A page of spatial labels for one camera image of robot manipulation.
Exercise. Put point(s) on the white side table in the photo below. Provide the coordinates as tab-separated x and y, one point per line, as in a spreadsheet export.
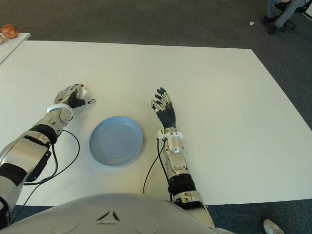
12	46

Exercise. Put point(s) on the grey robot torso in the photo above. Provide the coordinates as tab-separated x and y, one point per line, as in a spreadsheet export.
109	217

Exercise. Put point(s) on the white shoe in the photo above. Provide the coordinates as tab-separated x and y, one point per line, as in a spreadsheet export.
273	226

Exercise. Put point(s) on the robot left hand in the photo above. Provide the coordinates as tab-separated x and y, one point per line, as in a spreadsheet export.
70	97

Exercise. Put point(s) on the seated person in jeans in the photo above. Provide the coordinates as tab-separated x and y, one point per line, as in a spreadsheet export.
282	12

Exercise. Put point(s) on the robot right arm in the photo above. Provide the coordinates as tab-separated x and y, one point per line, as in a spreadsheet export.
178	163

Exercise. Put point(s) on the pale beige bread roll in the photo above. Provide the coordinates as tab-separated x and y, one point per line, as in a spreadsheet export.
2	39

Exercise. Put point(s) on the white napkin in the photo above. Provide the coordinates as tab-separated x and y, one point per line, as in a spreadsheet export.
85	93

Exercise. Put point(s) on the blue round plate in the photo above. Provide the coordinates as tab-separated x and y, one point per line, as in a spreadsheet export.
117	141

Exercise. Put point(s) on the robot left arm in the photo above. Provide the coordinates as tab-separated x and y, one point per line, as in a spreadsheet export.
26	151

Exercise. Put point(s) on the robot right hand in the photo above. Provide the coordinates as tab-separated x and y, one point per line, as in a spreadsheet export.
167	115

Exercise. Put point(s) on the reddish brown bread roll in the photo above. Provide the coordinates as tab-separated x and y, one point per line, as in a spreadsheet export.
9	31

